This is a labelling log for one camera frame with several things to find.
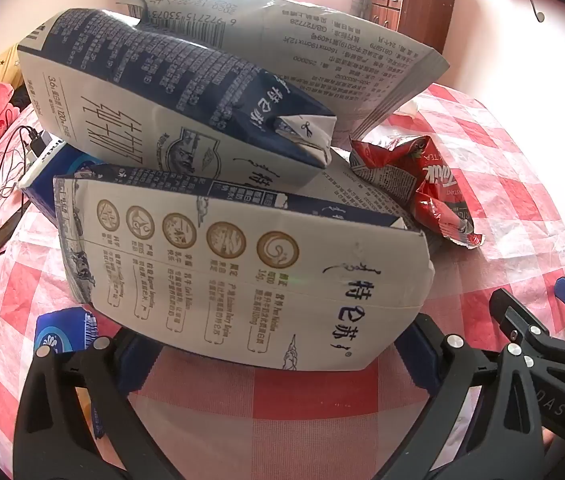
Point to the red foil packet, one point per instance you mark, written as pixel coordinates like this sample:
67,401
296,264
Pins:
432,195

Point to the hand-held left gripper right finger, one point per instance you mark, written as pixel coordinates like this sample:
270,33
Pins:
415,355

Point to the brown wooden cabinet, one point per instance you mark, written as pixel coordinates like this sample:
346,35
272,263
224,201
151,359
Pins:
412,10

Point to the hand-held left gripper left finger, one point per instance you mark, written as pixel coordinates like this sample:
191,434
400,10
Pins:
135,365

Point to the red white checked tablecloth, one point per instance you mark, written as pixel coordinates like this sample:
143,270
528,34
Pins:
312,400

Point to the blue pocket tissue pack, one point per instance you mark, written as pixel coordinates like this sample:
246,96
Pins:
62,332

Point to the white printed plastic package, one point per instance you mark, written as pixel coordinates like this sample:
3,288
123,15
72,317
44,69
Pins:
322,50

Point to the large blue tissue pack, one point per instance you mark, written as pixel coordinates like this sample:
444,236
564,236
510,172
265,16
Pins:
45,185

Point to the blue white milk carton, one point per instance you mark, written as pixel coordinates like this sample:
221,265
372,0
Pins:
242,285
137,100

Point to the black charger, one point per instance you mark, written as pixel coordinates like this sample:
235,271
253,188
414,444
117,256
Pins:
37,142

